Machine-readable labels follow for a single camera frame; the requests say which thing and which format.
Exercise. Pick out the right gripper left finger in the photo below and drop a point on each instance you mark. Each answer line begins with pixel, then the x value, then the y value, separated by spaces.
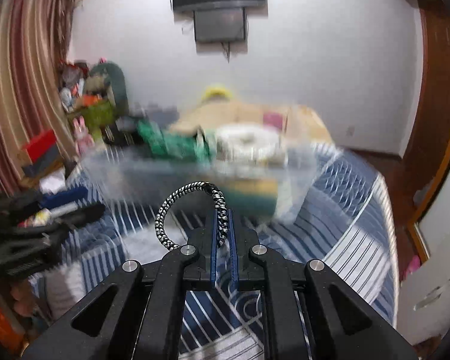
pixel 136 312

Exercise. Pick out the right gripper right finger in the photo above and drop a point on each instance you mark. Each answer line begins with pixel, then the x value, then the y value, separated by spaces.
pixel 309 312

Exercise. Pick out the yellow green sponge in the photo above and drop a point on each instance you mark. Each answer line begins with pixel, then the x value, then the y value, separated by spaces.
pixel 252 197

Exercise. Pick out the clear plastic storage box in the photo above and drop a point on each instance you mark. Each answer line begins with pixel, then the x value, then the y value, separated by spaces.
pixel 132 175

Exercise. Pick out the green patterned cloth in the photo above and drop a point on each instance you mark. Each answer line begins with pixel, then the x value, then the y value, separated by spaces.
pixel 166 145

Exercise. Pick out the white drawstring bag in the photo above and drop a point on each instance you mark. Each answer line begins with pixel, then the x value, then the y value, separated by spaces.
pixel 250 144

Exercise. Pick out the floral fabric pouch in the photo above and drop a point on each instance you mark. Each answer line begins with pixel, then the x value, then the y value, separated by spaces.
pixel 206 144

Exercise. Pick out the red box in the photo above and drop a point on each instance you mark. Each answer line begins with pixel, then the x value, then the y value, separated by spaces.
pixel 37 147

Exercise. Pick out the blue white patterned bedspread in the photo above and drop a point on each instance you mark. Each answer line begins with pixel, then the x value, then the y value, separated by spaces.
pixel 345 220

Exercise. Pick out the pink bunny plush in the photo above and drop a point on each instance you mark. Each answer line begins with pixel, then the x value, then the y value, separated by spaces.
pixel 83 140

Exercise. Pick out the white perforated board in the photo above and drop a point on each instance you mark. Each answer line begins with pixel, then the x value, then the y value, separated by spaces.
pixel 424 298

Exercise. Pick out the green storage box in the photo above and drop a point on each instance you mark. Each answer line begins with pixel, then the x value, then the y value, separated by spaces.
pixel 95 116

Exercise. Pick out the grey green neck pillow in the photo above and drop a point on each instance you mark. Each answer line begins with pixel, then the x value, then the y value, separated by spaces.
pixel 107 80

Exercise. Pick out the pink small object on blanket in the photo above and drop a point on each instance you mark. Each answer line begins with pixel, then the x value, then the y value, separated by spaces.
pixel 273 119

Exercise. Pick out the striped brown curtain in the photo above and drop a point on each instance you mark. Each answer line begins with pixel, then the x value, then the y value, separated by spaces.
pixel 34 41

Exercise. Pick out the yellow curved pillow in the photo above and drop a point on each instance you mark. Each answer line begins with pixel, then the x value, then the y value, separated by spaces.
pixel 216 92

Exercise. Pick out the wooden wardrobe frame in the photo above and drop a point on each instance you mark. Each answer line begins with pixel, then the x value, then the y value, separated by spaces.
pixel 426 160

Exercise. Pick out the small black wall monitor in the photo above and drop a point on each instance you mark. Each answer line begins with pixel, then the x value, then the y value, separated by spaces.
pixel 224 25

